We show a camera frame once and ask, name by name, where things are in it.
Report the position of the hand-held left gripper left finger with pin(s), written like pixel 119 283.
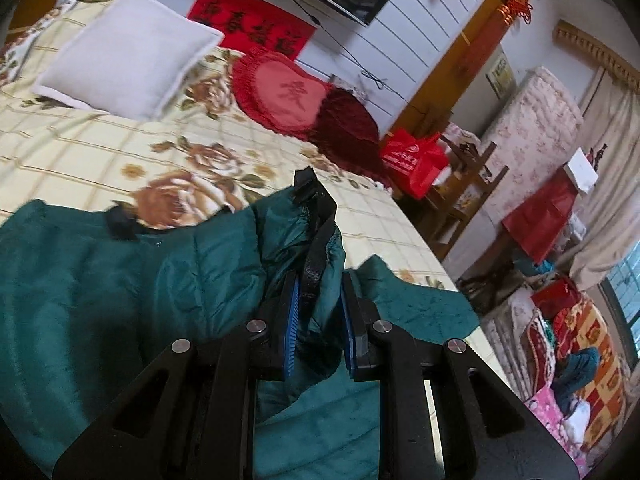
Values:
pixel 290 325

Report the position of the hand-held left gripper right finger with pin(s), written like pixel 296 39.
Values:
pixel 348 325

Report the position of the green padded jacket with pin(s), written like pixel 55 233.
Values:
pixel 150 280

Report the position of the red shopping bag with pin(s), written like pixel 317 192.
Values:
pixel 410 160

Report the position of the wooden chair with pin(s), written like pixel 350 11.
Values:
pixel 470 180

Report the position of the dark red cushion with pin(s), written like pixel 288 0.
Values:
pixel 350 135

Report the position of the pink cloth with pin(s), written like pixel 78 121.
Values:
pixel 550 415

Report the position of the red heart-shaped cushion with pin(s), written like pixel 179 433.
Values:
pixel 282 92

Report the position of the pile of colourful blankets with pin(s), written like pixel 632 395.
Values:
pixel 595 340

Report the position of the floral upright mattress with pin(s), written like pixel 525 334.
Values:
pixel 535 125

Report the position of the floral bedsheet bed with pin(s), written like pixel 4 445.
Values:
pixel 75 150

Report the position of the window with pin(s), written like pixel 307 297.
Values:
pixel 625 290

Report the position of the white box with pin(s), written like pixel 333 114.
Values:
pixel 582 170

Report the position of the cream curtain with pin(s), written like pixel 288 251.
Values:
pixel 610 170

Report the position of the white pillow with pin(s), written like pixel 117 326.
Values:
pixel 130 50

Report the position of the framed wall picture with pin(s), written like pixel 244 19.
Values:
pixel 501 76

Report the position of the red wall banner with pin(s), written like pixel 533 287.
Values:
pixel 250 25

